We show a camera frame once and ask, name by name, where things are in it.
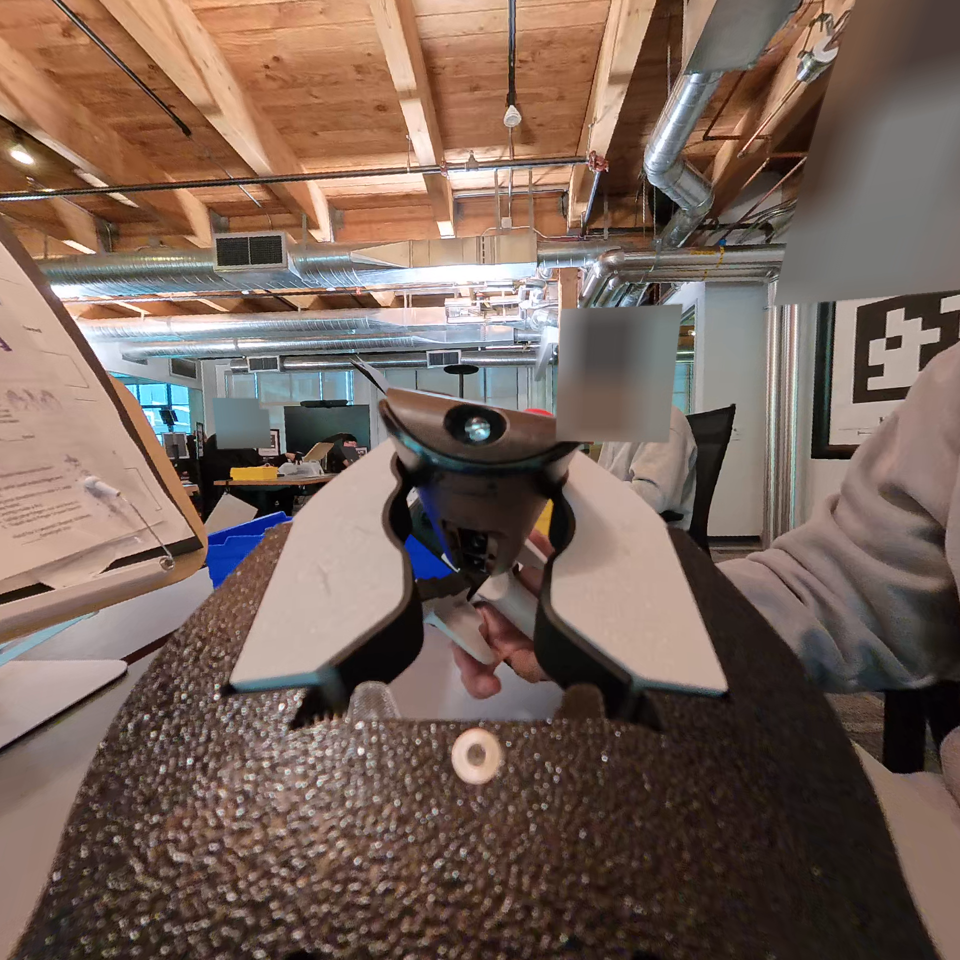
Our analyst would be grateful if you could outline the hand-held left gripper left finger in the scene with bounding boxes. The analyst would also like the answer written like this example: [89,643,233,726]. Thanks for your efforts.
[227,438,426,695]

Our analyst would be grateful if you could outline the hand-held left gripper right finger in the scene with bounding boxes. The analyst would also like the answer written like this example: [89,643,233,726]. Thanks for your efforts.
[532,448,730,710]

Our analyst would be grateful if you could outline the black remote control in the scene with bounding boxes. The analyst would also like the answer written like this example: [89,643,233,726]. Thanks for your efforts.
[377,386,582,597]

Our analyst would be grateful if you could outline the person's right forearm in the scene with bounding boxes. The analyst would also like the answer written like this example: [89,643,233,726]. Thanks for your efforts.
[718,345,960,695]

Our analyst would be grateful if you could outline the grey desk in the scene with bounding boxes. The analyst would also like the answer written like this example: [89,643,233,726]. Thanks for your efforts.
[0,581,960,960]

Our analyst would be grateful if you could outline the person's right hand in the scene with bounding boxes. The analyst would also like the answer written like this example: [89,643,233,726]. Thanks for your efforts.
[452,528,560,700]

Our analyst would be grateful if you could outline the blue plastic bin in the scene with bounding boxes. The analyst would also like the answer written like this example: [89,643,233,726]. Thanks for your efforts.
[204,480,455,590]

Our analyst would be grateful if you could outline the white board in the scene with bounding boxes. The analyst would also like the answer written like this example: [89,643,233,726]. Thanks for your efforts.
[204,493,260,535]

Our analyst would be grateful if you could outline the black office chair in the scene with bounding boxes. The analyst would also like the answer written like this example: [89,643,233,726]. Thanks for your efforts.
[684,403,738,558]

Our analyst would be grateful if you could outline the black monitor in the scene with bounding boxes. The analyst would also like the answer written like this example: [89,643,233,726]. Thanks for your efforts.
[283,405,372,460]

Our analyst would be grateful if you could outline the wooden document stand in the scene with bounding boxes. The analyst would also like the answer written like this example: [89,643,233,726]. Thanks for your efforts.
[0,217,210,642]

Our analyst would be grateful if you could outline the printed instruction sheet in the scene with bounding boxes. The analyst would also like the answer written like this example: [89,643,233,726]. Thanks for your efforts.
[0,247,198,594]

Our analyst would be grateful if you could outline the large air vent grille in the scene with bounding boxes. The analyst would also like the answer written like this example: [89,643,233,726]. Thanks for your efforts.
[212,231,292,273]

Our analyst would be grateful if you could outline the black and white tag poster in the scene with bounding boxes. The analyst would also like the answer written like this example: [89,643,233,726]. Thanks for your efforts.
[812,294,960,460]

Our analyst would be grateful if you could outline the wire page holder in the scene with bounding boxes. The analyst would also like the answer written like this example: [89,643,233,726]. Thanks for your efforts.
[82,476,177,571]

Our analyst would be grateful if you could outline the silver air duct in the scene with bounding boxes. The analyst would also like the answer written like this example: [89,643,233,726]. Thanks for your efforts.
[75,311,560,354]
[643,71,717,252]
[33,238,785,303]

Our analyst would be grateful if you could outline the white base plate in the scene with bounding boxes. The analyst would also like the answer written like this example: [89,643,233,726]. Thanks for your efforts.
[0,658,130,751]

